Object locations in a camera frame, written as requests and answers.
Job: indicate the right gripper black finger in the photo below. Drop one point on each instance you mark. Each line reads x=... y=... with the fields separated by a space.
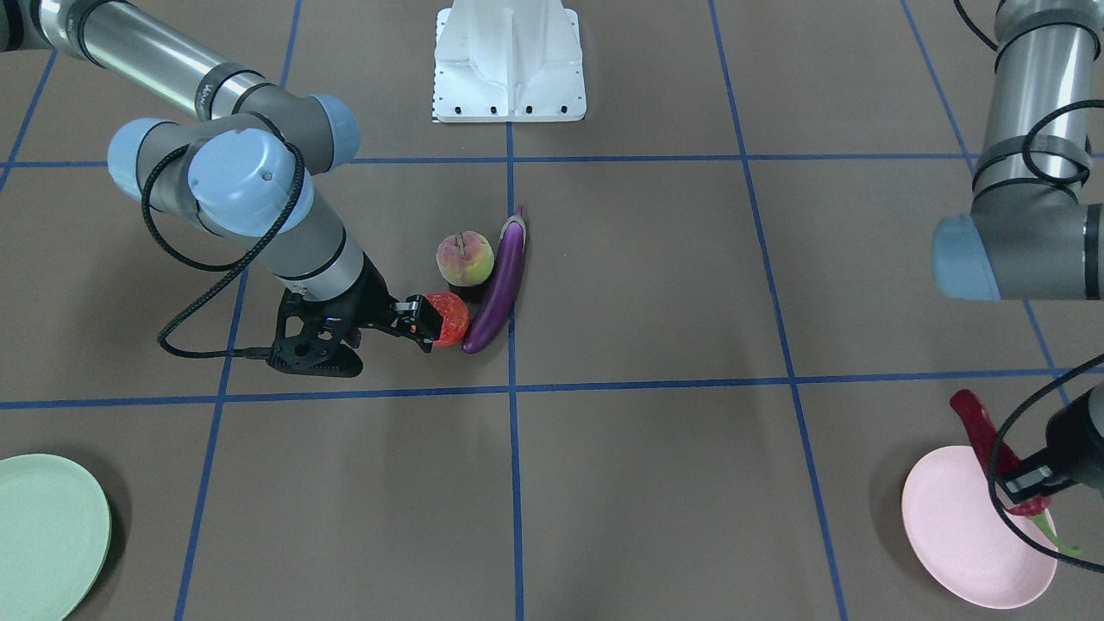
x=418 y=321

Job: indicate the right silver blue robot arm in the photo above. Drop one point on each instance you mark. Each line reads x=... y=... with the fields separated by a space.
x=235 y=188

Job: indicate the red chili pepper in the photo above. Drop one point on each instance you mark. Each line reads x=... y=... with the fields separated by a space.
x=982 y=435

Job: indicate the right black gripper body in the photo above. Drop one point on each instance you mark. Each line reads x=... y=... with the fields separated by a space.
x=373 y=291

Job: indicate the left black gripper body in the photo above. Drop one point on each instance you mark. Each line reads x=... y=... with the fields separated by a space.
x=1076 y=442

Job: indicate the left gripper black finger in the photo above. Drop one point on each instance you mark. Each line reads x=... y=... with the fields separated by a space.
x=1025 y=484

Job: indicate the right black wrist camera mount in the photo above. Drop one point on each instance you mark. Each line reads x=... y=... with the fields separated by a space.
x=315 y=338

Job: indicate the green plate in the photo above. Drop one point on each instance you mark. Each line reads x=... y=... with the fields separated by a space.
x=55 y=534

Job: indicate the purple eggplant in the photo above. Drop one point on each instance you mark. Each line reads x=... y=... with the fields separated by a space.
x=503 y=286

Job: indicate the white camera stand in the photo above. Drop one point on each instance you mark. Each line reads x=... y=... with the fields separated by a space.
x=508 y=61

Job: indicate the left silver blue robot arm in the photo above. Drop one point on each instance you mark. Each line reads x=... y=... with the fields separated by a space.
x=1028 y=235

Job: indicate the red pomegranate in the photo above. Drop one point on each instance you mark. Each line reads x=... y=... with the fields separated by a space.
x=454 y=314

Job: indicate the pink plate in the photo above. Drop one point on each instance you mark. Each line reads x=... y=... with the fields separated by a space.
x=961 y=541

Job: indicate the yellow pink peach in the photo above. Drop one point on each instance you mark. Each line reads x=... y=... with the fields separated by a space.
x=465 y=260

